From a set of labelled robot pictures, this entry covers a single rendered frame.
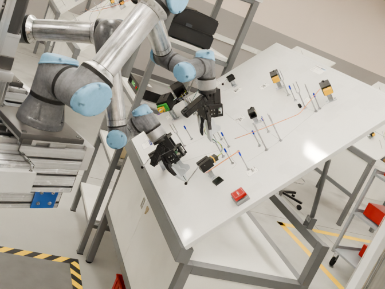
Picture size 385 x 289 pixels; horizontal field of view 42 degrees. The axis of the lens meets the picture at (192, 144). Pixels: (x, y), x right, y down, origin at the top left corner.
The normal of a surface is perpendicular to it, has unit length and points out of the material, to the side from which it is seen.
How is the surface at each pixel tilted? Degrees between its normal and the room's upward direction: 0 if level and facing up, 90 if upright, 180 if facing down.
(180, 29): 90
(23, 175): 90
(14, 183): 90
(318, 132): 51
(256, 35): 90
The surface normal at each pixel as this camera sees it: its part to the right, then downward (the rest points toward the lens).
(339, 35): 0.35, 0.40
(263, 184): -0.44, -0.76
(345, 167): -0.85, -0.22
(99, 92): 0.67, 0.55
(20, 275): 0.37, -0.89
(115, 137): -0.13, 0.23
